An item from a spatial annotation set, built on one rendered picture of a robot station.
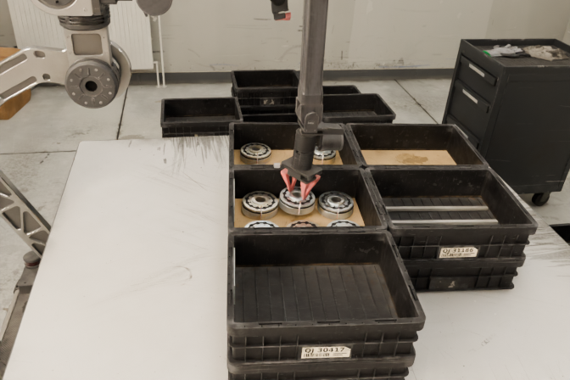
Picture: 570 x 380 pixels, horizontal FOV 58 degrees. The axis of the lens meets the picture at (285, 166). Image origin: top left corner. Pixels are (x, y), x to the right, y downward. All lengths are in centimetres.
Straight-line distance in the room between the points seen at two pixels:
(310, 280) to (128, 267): 54
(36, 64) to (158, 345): 87
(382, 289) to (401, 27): 375
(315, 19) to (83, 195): 101
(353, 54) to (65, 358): 389
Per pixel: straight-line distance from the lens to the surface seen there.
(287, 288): 126
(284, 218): 147
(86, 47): 156
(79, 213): 178
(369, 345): 113
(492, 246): 147
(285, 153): 178
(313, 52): 129
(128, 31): 435
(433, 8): 491
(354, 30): 469
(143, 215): 172
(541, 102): 298
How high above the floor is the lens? 170
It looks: 31 degrees down
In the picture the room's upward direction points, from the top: 4 degrees clockwise
